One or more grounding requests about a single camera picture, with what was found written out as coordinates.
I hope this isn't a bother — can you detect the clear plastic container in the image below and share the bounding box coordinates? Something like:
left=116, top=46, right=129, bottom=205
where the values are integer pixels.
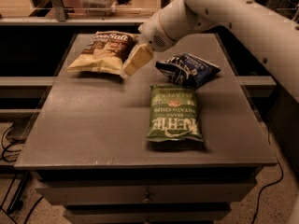
left=80, top=0, right=116, bottom=16

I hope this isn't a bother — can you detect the dark blue chip bag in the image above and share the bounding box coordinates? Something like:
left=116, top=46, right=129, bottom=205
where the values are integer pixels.
left=155, top=53, right=221, bottom=88

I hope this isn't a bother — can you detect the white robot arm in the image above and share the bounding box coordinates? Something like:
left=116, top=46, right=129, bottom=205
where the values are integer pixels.
left=138, top=0, right=299, bottom=101

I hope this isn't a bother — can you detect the green jalapeno chip bag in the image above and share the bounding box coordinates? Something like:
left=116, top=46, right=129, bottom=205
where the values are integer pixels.
left=147, top=85, right=204, bottom=142

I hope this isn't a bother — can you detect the grey cabinet with drawers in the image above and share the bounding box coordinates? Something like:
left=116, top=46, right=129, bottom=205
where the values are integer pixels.
left=16, top=34, right=276, bottom=224

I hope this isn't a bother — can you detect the brown and cream chip bag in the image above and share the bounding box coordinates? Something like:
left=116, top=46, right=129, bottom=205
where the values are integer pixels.
left=67, top=31, right=137, bottom=75

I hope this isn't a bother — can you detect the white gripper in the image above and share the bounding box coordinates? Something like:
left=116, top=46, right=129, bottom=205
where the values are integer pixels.
left=121, top=7, right=187, bottom=78

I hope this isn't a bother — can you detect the black stand left floor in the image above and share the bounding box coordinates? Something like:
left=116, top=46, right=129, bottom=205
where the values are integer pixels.
left=0, top=172, right=30, bottom=215

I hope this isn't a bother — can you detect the black cables left floor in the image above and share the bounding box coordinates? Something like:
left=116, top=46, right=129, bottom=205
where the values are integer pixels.
left=0, top=115, right=32, bottom=163

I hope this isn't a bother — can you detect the black cable right floor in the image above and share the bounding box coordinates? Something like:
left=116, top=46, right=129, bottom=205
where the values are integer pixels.
left=250, top=133, right=285, bottom=224

